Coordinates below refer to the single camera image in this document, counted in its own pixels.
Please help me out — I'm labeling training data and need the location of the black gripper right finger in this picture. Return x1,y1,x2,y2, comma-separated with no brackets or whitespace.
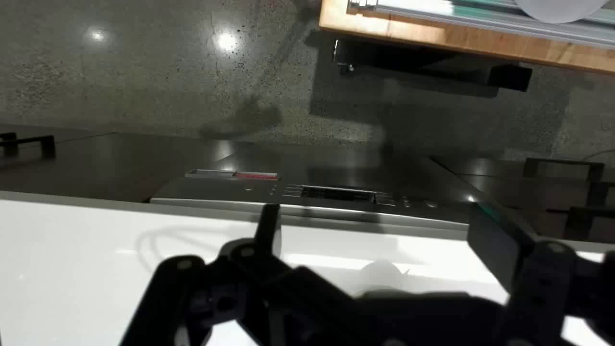
468,204,615,346

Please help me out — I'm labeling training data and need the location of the aluminium mounting rail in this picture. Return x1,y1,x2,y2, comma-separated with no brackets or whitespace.
346,0,615,48

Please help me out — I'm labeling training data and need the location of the black cabinet handle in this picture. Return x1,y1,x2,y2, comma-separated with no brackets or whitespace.
0,131,58,160

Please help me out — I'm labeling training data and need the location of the wooden table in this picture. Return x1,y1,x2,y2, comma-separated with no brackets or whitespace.
318,0,615,75

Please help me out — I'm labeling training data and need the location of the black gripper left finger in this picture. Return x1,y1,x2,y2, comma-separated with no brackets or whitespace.
120,202,362,346

